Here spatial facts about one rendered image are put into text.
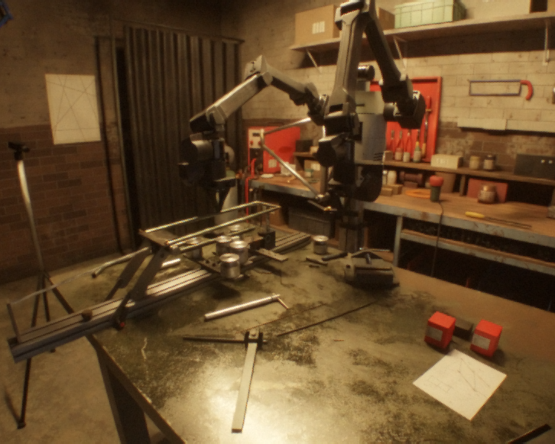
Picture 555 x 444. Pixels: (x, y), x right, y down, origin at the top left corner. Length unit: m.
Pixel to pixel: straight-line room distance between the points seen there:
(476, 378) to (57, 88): 3.43
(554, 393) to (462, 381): 0.16
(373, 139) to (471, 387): 1.07
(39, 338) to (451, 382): 0.77
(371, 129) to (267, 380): 1.13
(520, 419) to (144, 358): 0.64
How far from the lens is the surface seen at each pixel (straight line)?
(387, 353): 0.71
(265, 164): 3.01
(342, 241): 1.66
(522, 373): 0.76
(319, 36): 3.06
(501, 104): 2.71
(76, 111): 3.52
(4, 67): 3.45
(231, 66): 3.91
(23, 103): 3.43
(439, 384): 0.67
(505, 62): 2.74
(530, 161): 2.53
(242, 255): 0.94
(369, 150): 1.49
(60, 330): 0.80
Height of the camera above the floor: 1.31
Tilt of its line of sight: 17 degrees down
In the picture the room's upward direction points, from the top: straight up
